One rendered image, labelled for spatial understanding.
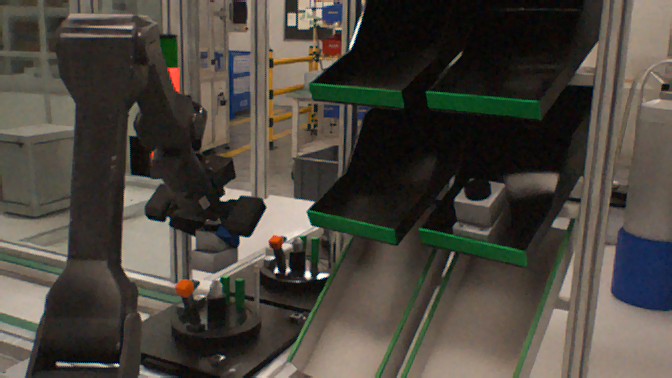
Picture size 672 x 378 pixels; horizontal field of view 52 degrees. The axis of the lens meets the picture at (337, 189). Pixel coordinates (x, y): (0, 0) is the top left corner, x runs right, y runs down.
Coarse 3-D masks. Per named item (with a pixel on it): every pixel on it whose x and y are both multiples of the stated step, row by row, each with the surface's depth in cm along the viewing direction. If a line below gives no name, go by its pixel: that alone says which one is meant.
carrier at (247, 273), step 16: (304, 240) 132; (272, 256) 141; (288, 256) 141; (304, 256) 128; (240, 272) 132; (272, 272) 127; (288, 272) 124; (304, 272) 127; (320, 272) 127; (272, 288) 124; (288, 288) 123; (304, 288) 123; (320, 288) 125; (272, 304) 119; (288, 304) 117; (304, 304) 118
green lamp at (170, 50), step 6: (162, 42) 114; (168, 42) 114; (174, 42) 115; (162, 48) 114; (168, 48) 114; (174, 48) 115; (168, 54) 114; (174, 54) 115; (168, 60) 115; (174, 60) 115; (168, 66) 115; (174, 66) 116
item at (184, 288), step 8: (184, 280) 99; (192, 280) 101; (176, 288) 98; (184, 288) 98; (192, 288) 99; (184, 296) 98; (192, 296) 100; (184, 304) 100; (192, 304) 100; (192, 312) 100; (192, 320) 101; (200, 320) 102
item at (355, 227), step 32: (384, 128) 98; (416, 128) 101; (448, 128) 86; (352, 160) 93; (384, 160) 96; (416, 160) 94; (448, 160) 88; (352, 192) 92; (384, 192) 90; (416, 192) 88; (320, 224) 87; (352, 224) 83; (384, 224) 84
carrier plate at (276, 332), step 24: (168, 312) 113; (264, 312) 114; (288, 312) 114; (144, 336) 104; (168, 336) 104; (264, 336) 105; (288, 336) 105; (168, 360) 97; (192, 360) 97; (240, 360) 98; (264, 360) 98
